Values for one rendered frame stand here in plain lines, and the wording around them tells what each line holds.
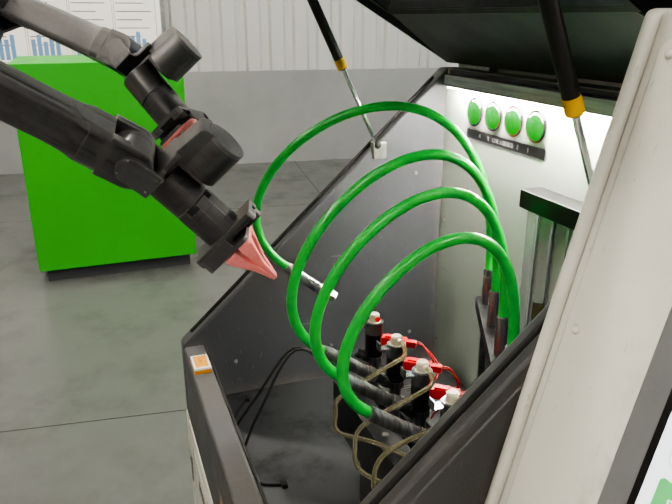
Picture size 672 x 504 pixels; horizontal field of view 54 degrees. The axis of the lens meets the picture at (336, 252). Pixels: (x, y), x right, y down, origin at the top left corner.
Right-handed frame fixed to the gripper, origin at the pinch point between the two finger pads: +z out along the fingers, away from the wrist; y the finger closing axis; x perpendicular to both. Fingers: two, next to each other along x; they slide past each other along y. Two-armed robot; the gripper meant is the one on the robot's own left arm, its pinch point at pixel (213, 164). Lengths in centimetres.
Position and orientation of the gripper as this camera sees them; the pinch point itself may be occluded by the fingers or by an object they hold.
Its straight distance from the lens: 109.9
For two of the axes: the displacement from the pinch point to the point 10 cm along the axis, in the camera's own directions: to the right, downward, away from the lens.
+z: 6.4, 7.6, -0.7
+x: -7.3, 6.4, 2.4
